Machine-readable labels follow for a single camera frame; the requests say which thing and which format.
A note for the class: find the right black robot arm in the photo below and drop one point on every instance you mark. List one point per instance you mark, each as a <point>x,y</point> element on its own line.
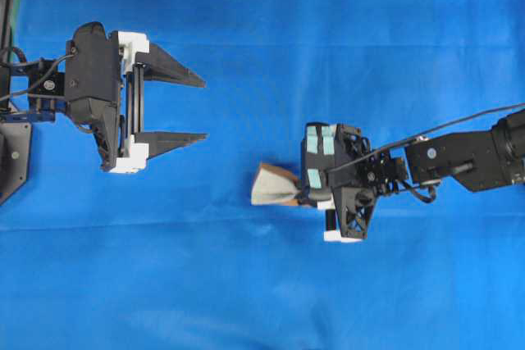
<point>478,160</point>

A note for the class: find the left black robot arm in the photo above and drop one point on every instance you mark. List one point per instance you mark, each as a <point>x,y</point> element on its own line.
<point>33,91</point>

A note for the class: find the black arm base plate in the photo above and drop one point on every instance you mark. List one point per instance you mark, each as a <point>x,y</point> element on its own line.
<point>15,156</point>

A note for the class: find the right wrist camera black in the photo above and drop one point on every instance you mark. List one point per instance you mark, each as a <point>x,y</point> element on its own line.
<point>321,150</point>

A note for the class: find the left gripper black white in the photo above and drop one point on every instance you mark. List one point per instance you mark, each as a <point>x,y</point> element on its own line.
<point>131,60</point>

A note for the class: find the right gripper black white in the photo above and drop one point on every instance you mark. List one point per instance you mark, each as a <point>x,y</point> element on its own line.
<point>349,211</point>

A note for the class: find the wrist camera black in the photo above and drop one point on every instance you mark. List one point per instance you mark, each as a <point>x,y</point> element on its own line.
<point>92,87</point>
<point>321,150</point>

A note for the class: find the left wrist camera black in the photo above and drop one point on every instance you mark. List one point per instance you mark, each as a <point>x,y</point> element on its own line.
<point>92,87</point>

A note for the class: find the orange and white sponge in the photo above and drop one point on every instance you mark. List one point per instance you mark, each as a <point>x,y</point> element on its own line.
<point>274,185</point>

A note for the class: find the blue table cloth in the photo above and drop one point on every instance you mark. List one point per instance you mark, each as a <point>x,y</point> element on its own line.
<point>176,257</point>

